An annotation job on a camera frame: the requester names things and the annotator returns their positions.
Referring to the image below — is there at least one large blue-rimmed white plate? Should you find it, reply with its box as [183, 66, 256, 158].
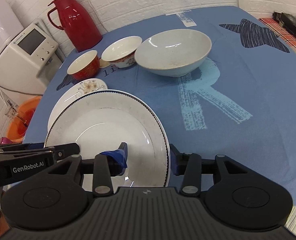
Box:
[45, 90, 170, 190]

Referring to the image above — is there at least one floral white plate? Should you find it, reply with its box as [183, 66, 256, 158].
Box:
[47, 78, 108, 131]

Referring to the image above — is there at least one red bowl white inside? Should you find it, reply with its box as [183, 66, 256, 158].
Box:
[67, 50, 100, 81]

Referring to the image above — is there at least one white bowl red pattern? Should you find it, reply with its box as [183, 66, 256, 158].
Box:
[101, 36, 142, 68]

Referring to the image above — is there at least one large white bowl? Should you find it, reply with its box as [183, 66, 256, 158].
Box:
[134, 29, 212, 77]

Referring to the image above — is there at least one pink plastic cup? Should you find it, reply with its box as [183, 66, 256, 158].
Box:
[0, 137, 22, 145]

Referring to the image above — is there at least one orange plastic basin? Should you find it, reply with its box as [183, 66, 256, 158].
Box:
[6, 96, 41, 143]

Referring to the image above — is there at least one blue patterned tablecloth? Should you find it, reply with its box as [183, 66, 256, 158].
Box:
[25, 7, 296, 204]

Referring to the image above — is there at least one white countertop appliance with screen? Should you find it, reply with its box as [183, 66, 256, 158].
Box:
[0, 23, 62, 105]

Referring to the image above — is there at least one red thermos jug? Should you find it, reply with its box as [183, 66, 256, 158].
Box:
[47, 0, 102, 52]

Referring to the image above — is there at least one plaid orange cloth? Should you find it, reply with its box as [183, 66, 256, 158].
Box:
[259, 18, 296, 53]

